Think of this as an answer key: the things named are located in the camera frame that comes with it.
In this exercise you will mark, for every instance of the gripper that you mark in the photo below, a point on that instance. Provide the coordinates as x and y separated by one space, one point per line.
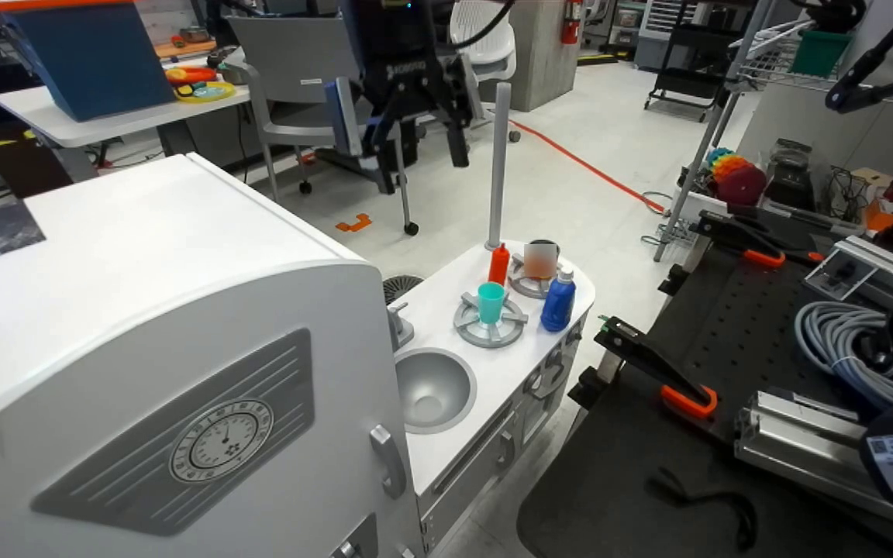
404 46

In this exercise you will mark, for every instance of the grey toy tap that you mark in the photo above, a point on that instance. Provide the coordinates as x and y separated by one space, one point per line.
400 325

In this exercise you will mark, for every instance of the grey upright rod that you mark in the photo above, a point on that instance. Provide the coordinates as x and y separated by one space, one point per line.
499 155

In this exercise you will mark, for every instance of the white office chair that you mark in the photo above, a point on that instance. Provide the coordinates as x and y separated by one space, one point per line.
489 35

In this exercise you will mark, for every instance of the grey chair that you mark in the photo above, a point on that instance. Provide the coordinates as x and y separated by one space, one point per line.
291 70

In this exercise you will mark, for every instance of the red squeeze bottle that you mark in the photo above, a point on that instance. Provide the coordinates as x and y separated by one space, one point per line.
498 266

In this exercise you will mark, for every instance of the black round grille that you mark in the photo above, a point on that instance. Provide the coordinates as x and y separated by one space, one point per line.
400 287

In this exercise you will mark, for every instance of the teal plastic cup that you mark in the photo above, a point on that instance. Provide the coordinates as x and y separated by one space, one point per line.
491 302

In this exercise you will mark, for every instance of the grey toy burner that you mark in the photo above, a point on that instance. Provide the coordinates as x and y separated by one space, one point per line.
528 285
468 325

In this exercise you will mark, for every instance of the red fire extinguisher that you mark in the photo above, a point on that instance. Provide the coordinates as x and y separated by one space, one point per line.
570 22

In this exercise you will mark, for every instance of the blue plastic bottle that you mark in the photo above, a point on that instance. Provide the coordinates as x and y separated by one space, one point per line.
557 306

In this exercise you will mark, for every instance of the grey stove knob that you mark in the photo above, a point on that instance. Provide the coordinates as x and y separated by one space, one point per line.
534 380
573 335
555 358

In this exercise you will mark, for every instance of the grey toy sink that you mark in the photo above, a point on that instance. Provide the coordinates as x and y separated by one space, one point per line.
432 387

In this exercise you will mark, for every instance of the black cart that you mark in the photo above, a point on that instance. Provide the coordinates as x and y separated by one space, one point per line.
687 70

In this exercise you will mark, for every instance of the white toy kitchen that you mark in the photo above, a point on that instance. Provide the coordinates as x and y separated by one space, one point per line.
183 349

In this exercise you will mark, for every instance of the stack of colourful toys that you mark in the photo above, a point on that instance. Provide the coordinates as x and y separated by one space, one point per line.
737 180

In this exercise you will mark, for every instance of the white desk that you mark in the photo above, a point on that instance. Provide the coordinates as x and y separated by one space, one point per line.
90 124

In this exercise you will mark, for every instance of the blue box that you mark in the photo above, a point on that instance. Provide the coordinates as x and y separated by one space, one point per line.
90 58

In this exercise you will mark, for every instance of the toy oven door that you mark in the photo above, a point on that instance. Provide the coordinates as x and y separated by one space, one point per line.
470 473

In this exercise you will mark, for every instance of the black appliance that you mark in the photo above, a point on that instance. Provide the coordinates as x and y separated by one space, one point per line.
789 174

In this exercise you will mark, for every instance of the toy fridge door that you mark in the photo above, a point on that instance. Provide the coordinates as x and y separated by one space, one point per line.
144 434

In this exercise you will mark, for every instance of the green plastic bin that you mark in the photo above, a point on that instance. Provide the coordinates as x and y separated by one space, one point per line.
820 53

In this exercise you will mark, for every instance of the black stand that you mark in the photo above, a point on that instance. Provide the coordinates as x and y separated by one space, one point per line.
873 66

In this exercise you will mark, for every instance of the white socket box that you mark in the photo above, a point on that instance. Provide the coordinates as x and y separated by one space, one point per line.
865 267

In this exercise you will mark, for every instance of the aluminium profile bar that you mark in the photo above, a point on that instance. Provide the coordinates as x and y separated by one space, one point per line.
795 438

